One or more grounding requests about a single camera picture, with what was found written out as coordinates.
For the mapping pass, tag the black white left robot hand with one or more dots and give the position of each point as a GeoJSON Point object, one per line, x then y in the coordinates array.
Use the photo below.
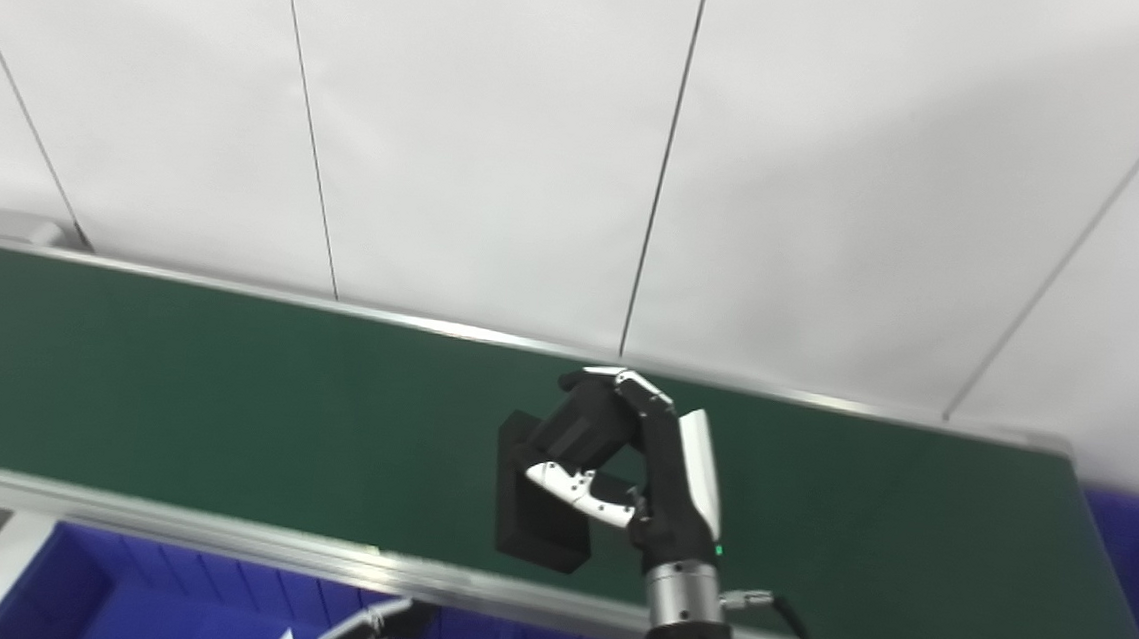
{"type": "Point", "coordinates": [357, 635]}

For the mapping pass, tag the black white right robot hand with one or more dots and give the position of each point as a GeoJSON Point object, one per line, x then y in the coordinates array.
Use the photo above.
{"type": "Point", "coordinates": [677, 507]}

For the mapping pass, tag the black cylinder-on-block part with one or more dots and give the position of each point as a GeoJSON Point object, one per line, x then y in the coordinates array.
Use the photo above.
{"type": "Point", "coordinates": [535, 528]}

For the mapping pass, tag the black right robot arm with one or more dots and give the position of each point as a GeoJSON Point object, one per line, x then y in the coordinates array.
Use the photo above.
{"type": "Point", "coordinates": [684, 618]}

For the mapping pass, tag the green conveyor belt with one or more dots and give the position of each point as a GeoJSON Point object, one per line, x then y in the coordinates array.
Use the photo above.
{"type": "Point", "coordinates": [223, 396]}

